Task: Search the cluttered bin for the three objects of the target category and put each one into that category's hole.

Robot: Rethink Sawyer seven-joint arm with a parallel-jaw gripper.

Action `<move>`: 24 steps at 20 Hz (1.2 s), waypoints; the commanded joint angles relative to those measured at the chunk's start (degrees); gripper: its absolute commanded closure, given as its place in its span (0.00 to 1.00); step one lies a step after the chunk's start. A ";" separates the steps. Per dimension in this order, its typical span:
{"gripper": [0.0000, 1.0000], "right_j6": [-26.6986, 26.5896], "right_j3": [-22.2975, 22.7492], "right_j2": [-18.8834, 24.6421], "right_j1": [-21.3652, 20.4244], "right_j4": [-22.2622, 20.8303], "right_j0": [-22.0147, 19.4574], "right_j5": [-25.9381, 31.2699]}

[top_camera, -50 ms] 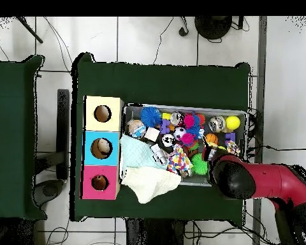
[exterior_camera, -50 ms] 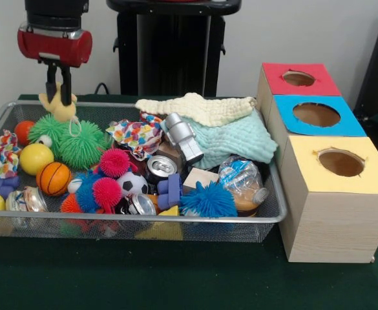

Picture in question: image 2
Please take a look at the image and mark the crushed clear plastic bottle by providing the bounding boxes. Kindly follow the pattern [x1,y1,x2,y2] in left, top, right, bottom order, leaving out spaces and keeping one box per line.
[217,156,271,203]

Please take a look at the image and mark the wooden box with three holes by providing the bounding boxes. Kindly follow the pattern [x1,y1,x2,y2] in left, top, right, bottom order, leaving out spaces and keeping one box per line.
[255,62,378,264]

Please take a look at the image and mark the blue spiky rubber ball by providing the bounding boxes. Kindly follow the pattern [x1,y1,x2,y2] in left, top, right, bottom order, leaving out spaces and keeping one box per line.
[179,181,240,218]

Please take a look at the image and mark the yellow smooth ball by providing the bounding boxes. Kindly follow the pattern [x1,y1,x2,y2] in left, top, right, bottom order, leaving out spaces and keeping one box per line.
[19,143,55,176]

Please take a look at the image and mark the silver wire mesh bin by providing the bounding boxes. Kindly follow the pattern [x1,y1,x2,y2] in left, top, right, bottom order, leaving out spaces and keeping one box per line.
[0,99,289,243]

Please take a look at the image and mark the small orange basketball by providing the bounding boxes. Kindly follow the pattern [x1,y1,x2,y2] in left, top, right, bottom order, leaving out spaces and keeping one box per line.
[36,161,72,197]

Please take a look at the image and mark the silver toy robot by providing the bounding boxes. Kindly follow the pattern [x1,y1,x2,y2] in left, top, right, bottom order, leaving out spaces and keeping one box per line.
[160,112,205,165]

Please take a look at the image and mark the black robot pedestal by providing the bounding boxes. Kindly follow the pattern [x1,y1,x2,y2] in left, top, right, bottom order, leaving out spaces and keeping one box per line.
[106,0,243,98]

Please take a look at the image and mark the mint green waffle cloth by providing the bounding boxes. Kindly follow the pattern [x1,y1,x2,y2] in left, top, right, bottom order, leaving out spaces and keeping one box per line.
[161,109,279,169]

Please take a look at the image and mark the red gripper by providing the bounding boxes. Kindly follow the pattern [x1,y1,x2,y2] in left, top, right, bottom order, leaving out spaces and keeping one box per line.
[16,27,94,107]

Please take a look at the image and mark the cream waffle cloth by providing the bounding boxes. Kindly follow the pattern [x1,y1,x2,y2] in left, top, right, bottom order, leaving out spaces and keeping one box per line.
[134,92,258,127]

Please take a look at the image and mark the white cloth with colourful dots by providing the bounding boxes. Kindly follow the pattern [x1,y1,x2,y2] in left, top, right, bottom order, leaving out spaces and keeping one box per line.
[105,111,163,161]

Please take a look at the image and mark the pale yellow plush toy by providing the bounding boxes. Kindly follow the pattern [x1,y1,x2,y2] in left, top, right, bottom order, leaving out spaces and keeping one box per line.
[39,82,79,123]

